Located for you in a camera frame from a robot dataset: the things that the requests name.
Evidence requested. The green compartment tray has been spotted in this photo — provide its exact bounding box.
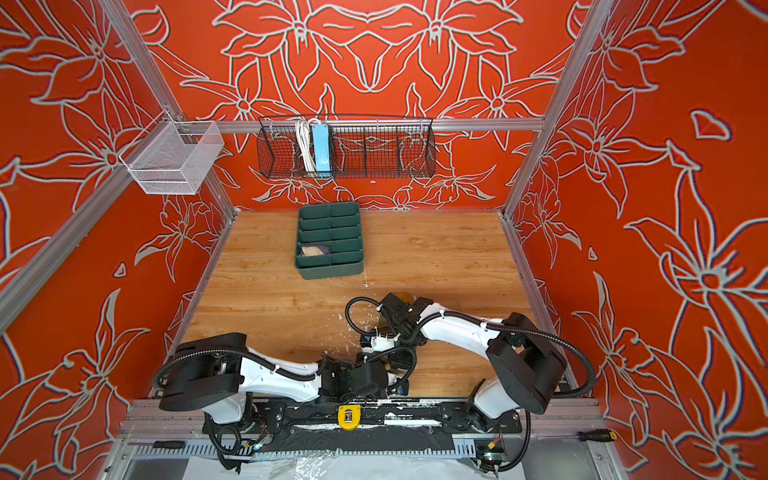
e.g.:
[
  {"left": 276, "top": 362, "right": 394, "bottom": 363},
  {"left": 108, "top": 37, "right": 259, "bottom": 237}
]
[{"left": 294, "top": 201, "right": 364, "bottom": 280}]

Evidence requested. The light blue box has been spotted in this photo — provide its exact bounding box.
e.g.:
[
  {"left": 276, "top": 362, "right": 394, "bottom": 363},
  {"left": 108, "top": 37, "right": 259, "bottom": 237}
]
[{"left": 312, "top": 123, "right": 331, "bottom": 176}]

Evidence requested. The black wire wall basket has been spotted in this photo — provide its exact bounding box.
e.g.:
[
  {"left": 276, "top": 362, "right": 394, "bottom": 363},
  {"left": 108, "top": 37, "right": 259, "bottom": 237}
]
[{"left": 256, "top": 115, "right": 437, "bottom": 180}]

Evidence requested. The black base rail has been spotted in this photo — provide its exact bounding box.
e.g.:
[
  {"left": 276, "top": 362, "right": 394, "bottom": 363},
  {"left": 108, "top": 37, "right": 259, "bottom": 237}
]
[{"left": 240, "top": 397, "right": 523, "bottom": 459}]

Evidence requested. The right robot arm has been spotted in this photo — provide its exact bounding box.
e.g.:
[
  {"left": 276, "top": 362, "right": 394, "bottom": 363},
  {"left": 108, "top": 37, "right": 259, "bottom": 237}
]
[{"left": 344, "top": 293, "right": 597, "bottom": 474}]

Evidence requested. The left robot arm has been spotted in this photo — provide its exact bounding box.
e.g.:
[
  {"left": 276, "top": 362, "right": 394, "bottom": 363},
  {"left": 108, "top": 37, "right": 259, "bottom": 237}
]
[{"left": 152, "top": 333, "right": 417, "bottom": 473}]

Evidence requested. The white cable bundle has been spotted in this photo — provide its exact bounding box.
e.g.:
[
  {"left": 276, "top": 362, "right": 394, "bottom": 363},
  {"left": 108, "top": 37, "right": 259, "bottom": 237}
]
[{"left": 295, "top": 119, "right": 316, "bottom": 175}]

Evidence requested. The green striped sock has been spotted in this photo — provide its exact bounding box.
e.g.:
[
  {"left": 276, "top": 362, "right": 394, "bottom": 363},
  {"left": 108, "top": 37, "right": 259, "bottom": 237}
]
[{"left": 394, "top": 292, "right": 416, "bottom": 304}]

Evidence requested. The clear plastic wall bin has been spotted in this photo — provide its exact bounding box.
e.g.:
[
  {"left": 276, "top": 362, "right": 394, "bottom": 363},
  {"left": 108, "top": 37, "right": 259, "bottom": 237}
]
[{"left": 121, "top": 121, "right": 224, "bottom": 195}]

